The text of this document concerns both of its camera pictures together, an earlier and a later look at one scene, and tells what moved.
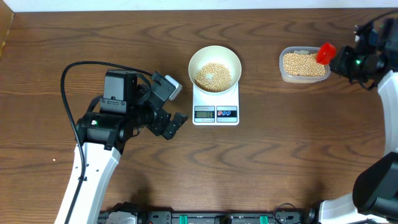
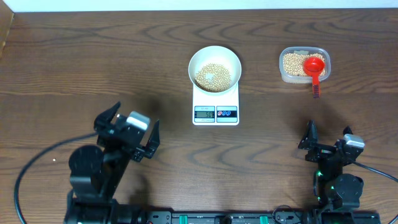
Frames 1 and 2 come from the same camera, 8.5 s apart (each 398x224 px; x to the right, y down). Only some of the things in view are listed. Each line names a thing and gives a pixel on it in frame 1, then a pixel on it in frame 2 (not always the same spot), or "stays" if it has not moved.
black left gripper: x=157 y=126 to x=103 y=122
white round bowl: x=214 y=70 stays
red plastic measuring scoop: x=326 y=53 to x=314 y=66
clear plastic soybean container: x=299 y=65 stays
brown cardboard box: x=6 y=18 stays
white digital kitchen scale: x=216 y=109 stays
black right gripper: x=339 y=63 to x=310 y=141
